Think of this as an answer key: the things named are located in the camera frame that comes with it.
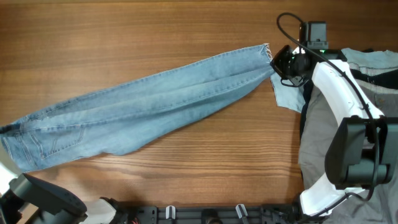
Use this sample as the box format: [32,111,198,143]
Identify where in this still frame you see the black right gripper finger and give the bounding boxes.
[280,76,309,87]
[271,45,294,80]

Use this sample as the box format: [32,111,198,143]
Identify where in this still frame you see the light blue denim jeans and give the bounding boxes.
[1,44,273,172]

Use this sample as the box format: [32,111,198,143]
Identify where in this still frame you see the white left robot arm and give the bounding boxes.
[1,147,116,224]

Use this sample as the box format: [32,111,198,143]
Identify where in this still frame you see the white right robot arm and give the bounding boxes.
[271,21,397,223]

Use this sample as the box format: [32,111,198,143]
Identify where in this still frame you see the light blue t-shirt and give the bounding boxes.
[271,48,397,116]

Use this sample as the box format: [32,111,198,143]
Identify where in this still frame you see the black garment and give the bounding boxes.
[300,68,397,135]

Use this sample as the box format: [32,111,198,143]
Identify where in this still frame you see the grey trousers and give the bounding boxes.
[298,80,397,224]

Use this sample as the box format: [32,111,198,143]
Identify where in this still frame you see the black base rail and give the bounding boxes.
[104,198,303,224]

